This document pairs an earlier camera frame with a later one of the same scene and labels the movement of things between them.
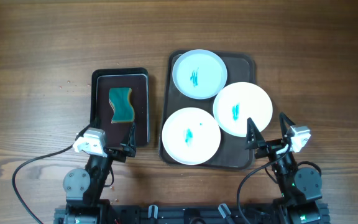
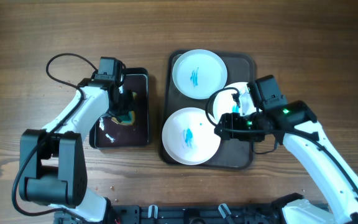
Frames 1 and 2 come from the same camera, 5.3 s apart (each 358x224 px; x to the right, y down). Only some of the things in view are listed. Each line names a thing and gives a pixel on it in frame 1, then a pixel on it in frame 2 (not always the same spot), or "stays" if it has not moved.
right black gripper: (270, 147) -> (231, 121)
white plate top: (199, 74) stays
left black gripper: (120, 155) -> (127, 94)
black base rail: (202, 214) stays
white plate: (191, 135) stays
